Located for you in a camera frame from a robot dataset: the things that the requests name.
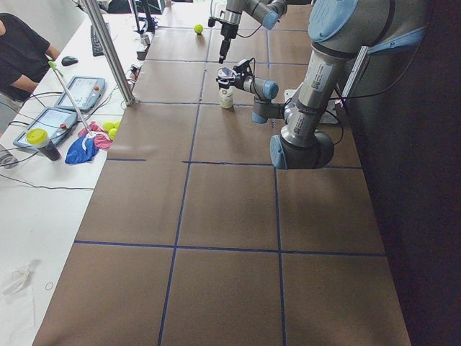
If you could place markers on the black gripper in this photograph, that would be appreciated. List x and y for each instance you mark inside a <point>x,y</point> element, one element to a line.
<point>238,81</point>
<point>227,31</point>

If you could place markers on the clear tennis ball can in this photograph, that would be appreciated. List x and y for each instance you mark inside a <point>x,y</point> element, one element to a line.
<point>225,95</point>

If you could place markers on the yellow tennis ball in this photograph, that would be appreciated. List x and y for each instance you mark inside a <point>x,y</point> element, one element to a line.
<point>198,29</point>

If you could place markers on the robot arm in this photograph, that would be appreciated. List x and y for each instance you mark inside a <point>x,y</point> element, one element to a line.
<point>266,13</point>
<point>337,29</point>

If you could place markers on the yellow tennis balls by cloth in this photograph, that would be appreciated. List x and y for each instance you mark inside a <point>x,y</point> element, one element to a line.
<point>111,128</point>

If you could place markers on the small metal cup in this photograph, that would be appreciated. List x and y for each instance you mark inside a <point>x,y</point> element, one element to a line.
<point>145,40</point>

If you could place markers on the black keyboard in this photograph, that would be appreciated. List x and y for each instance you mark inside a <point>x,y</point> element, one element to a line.
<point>96,46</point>

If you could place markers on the blue teach pendant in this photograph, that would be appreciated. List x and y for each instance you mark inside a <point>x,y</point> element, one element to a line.
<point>55,121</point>
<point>86,91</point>

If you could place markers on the black computer mouse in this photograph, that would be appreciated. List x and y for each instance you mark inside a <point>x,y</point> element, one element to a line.
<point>69,60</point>

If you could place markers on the pink and blue cloth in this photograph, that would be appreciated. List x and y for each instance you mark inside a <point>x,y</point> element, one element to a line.
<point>84,149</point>

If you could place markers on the person in black shirt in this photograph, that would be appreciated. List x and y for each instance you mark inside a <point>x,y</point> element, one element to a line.
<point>24,58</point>

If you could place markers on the drink cup with yellow lid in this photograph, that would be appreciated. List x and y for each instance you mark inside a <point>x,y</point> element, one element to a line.
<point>38,138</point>

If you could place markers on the black wrist camera with cable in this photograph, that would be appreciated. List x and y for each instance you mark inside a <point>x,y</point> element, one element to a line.
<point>243,68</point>

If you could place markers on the aluminium frame post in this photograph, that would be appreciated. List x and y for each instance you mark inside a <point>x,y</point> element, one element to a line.
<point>110,53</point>

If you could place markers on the green handled reacher stick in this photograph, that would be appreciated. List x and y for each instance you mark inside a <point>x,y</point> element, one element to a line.
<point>59,75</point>

